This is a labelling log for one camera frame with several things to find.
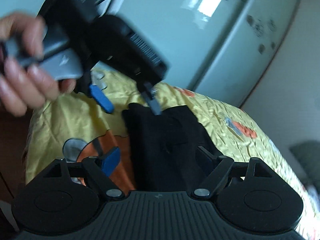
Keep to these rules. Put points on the grey padded headboard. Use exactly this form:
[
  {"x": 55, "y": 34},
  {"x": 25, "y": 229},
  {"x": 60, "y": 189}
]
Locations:
[{"x": 307, "y": 154}]

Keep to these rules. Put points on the white wardrobe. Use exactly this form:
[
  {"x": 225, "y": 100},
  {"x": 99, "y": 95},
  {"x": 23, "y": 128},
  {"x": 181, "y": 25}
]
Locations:
[{"x": 218, "y": 48}]

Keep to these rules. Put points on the black pants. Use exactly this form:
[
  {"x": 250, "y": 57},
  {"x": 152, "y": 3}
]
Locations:
[{"x": 163, "y": 148}]

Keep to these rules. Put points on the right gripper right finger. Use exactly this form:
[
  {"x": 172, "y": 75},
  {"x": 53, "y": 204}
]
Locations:
[{"x": 206, "y": 160}]

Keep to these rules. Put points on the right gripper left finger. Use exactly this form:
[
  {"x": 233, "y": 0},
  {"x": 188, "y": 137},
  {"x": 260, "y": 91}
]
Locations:
[{"x": 110, "y": 161}]

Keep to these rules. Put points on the yellow floral quilt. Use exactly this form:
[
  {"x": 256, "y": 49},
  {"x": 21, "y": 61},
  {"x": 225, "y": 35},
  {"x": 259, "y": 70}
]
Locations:
[{"x": 77, "y": 118}]

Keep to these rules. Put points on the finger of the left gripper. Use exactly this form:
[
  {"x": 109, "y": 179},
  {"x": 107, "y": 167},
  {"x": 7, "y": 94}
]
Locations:
[
  {"x": 101, "y": 99},
  {"x": 148, "y": 93}
]

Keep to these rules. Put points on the person's left hand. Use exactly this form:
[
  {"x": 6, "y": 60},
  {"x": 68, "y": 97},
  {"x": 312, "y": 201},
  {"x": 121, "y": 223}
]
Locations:
[{"x": 22, "y": 89}]

